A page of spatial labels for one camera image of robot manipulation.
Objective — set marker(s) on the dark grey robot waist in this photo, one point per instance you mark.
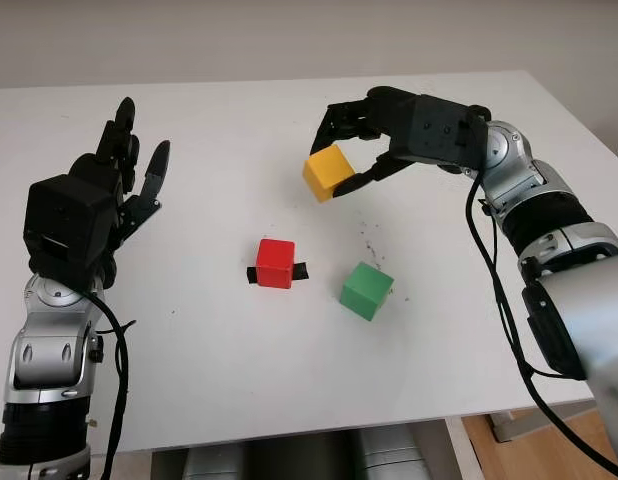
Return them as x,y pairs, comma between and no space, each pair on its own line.
301,457

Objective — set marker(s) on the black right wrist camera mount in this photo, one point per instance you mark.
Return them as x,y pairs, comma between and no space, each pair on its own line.
439,130

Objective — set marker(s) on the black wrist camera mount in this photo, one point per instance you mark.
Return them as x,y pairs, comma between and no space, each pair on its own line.
439,130
64,220

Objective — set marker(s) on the yellow cube block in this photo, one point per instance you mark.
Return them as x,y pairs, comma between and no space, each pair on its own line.
326,172

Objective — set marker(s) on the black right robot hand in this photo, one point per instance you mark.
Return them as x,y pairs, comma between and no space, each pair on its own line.
394,115

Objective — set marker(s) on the black tape strip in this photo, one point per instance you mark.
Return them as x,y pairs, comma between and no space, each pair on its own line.
300,270

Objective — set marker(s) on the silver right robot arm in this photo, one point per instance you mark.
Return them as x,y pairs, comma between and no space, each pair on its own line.
579,310

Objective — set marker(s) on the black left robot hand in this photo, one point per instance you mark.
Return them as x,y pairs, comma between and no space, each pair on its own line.
131,200

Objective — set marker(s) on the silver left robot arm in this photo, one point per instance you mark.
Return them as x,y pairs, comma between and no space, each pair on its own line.
44,350

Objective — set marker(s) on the grey metal table bracket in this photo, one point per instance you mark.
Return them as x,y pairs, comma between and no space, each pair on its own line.
509,427

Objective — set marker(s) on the red cube block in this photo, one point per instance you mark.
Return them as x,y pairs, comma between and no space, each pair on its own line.
274,265

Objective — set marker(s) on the grey robot thigh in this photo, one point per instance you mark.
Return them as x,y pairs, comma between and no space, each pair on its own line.
211,462
389,455

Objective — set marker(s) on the green cube block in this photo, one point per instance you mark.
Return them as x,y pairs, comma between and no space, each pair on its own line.
364,292

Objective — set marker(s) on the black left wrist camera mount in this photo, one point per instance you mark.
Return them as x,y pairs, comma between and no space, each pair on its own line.
64,220

